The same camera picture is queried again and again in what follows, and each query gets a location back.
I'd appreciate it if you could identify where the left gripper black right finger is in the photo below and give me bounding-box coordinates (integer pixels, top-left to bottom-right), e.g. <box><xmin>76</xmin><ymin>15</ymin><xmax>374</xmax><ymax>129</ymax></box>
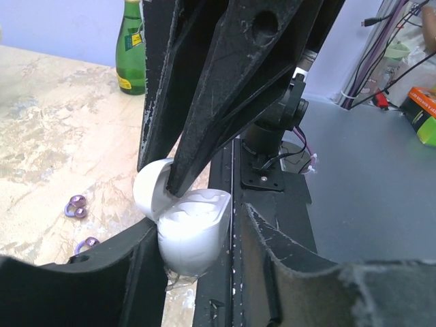
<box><xmin>234</xmin><ymin>202</ymin><xmax>436</xmax><ymax>327</ymax></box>

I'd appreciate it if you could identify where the purple earbud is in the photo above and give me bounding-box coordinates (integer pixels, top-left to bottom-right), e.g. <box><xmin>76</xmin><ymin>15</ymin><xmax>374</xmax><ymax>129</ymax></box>
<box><xmin>64</xmin><ymin>195</ymin><xmax>87</xmax><ymax>219</ymax></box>
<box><xmin>74</xmin><ymin>236</ymin><xmax>100</xmax><ymax>255</ymax></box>

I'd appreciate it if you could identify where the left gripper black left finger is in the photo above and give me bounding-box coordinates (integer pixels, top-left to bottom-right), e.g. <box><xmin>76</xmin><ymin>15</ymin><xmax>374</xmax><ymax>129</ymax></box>
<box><xmin>1</xmin><ymin>219</ymin><xmax>168</xmax><ymax>326</ymax></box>

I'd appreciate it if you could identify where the background cables bundle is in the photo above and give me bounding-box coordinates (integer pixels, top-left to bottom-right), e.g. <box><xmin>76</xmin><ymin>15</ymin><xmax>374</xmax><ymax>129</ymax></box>
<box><xmin>339</xmin><ymin>0</ymin><xmax>436</xmax><ymax>112</ymax></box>

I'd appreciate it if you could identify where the green glass bottle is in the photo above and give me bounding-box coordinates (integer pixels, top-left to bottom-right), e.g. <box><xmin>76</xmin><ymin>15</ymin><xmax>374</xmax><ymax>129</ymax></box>
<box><xmin>115</xmin><ymin>1</ymin><xmax>146</xmax><ymax>95</ymax></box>

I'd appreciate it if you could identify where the white earbud charging case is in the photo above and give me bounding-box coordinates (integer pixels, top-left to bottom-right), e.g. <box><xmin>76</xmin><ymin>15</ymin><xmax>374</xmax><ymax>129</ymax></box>
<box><xmin>133</xmin><ymin>158</ymin><xmax>232</xmax><ymax>277</ymax></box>

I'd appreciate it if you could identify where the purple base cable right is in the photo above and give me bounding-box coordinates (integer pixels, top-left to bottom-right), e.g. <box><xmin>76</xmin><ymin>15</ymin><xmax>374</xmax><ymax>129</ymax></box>
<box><xmin>292</xmin><ymin>125</ymin><xmax>320</xmax><ymax>174</ymax></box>

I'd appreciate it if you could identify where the orange green box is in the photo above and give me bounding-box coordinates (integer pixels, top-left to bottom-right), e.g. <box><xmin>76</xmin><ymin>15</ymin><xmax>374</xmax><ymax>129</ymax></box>
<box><xmin>400</xmin><ymin>87</ymin><xmax>436</xmax><ymax>147</ymax></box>

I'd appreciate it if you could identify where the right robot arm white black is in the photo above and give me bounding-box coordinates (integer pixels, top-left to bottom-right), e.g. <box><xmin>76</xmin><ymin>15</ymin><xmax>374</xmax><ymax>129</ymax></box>
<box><xmin>138</xmin><ymin>1</ymin><xmax>322</xmax><ymax>196</ymax></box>

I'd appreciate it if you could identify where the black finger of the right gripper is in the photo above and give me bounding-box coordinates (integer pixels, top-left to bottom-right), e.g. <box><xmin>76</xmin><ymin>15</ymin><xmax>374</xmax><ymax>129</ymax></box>
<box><xmin>137</xmin><ymin>1</ymin><xmax>218</xmax><ymax>170</ymax></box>
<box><xmin>168</xmin><ymin>1</ymin><xmax>323</xmax><ymax>197</ymax></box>

